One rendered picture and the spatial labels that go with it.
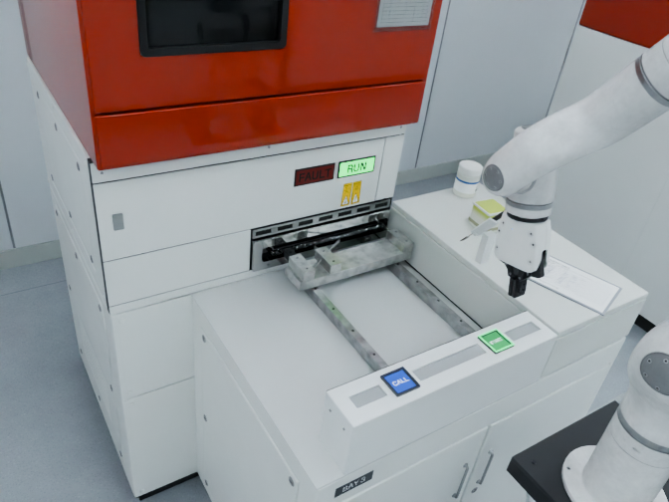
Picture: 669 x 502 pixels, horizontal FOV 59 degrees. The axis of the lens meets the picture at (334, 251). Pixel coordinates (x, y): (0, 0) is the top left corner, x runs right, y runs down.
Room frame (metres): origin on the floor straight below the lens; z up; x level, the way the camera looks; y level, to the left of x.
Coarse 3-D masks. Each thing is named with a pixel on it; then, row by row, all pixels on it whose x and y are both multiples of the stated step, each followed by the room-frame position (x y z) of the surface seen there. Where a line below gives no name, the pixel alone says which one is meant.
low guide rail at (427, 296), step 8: (392, 264) 1.37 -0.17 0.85; (400, 264) 1.37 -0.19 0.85; (392, 272) 1.37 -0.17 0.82; (400, 272) 1.34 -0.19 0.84; (408, 272) 1.34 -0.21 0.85; (408, 280) 1.31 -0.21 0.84; (416, 280) 1.31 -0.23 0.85; (416, 288) 1.29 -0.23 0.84; (424, 288) 1.28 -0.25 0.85; (424, 296) 1.26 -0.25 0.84; (432, 296) 1.25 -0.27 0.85; (432, 304) 1.23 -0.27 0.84; (440, 304) 1.22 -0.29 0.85; (440, 312) 1.20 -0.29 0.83; (448, 312) 1.19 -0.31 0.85; (448, 320) 1.18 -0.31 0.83; (456, 320) 1.16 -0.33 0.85; (456, 328) 1.15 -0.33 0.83; (464, 328) 1.14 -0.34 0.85; (472, 328) 1.14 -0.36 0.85
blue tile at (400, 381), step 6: (402, 372) 0.84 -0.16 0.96; (390, 378) 0.82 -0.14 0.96; (396, 378) 0.82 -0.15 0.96; (402, 378) 0.82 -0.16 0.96; (408, 378) 0.82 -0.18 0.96; (396, 384) 0.80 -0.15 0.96; (402, 384) 0.81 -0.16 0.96; (408, 384) 0.81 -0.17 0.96; (414, 384) 0.81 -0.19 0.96; (396, 390) 0.79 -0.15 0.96; (402, 390) 0.79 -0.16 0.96
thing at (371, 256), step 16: (384, 240) 1.44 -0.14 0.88; (336, 256) 1.33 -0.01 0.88; (352, 256) 1.34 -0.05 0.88; (368, 256) 1.35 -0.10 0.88; (384, 256) 1.36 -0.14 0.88; (400, 256) 1.38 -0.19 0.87; (288, 272) 1.24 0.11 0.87; (320, 272) 1.24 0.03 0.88; (336, 272) 1.25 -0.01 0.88; (352, 272) 1.28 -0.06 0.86; (304, 288) 1.20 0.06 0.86
